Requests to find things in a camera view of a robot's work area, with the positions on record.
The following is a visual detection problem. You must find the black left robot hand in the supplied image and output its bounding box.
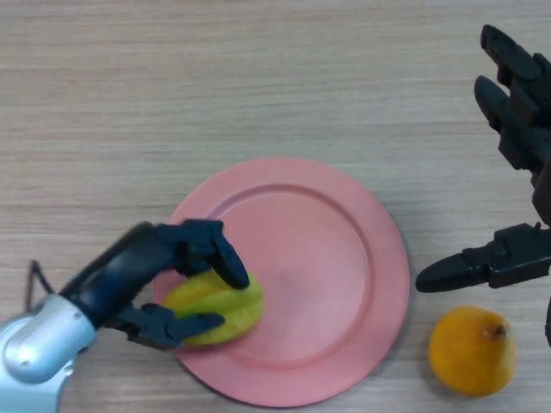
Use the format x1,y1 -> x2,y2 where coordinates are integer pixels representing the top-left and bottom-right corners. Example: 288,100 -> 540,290
58,219 -> 251,350

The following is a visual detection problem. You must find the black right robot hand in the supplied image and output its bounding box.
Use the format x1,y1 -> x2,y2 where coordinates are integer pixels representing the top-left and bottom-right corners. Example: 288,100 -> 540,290
415,24 -> 551,294

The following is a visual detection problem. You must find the yellow green starfruit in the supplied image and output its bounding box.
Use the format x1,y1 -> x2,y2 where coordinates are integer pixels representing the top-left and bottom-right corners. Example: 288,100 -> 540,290
162,270 -> 265,347

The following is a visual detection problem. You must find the pink round plate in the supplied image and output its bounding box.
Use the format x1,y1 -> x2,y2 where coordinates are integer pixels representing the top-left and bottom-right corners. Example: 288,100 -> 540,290
153,157 -> 410,408

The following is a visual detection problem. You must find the orange yellow pear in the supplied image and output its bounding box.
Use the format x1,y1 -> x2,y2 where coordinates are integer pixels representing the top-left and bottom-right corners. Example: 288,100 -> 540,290
428,305 -> 517,385

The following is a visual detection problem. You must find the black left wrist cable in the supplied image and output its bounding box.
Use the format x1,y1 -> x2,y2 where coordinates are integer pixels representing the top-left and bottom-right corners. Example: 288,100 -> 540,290
27,259 -> 55,311

